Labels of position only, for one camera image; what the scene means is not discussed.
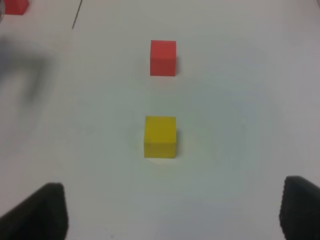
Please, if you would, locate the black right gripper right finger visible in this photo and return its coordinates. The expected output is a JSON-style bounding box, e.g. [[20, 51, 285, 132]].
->
[[279, 176, 320, 240]]

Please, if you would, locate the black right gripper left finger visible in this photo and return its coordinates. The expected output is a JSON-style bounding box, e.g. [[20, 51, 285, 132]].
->
[[0, 182, 69, 240]]

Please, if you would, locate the yellow block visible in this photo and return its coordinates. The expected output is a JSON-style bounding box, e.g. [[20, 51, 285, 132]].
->
[[143, 116, 177, 159]]

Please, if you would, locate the red template block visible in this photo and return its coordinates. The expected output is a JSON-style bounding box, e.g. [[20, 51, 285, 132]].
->
[[3, 0, 30, 16]]

